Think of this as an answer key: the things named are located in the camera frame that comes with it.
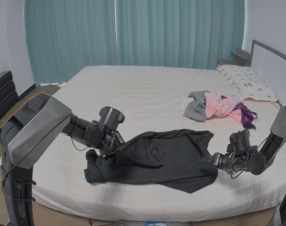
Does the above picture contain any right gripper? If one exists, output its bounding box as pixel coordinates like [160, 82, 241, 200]
[213, 152, 250, 174]

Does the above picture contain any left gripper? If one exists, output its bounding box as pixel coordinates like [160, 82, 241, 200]
[102, 131, 126, 156]

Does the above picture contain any black T-shirt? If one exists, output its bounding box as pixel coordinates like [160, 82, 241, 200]
[84, 130, 219, 194]

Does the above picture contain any bed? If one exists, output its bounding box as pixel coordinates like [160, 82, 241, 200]
[0, 40, 286, 221]

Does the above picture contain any purple garment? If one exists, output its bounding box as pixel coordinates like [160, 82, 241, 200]
[237, 102, 258, 125]

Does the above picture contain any pink garment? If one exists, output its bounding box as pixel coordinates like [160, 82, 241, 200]
[204, 91, 244, 126]

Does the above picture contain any grey garment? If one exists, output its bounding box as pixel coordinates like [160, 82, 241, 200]
[183, 91, 208, 123]

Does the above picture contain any white garment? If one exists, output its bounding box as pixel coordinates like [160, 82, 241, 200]
[180, 97, 193, 111]

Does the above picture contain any white printed pillow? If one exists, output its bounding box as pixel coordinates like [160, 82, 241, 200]
[216, 65, 279, 102]

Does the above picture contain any grey bedside table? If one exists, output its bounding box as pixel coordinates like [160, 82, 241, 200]
[217, 47, 250, 68]

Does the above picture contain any blue-green curtain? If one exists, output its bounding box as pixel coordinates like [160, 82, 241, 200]
[24, 0, 119, 87]
[115, 0, 246, 70]

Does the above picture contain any black chest of drawers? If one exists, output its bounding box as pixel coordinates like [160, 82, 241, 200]
[0, 71, 18, 129]

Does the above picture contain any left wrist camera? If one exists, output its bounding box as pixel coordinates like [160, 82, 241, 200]
[92, 106, 126, 132]

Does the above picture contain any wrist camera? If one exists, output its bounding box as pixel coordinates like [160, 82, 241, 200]
[92, 106, 126, 132]
[227, 130, 257, 155]

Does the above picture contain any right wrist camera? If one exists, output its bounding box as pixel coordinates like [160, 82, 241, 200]
[227, 130, 257, 155]

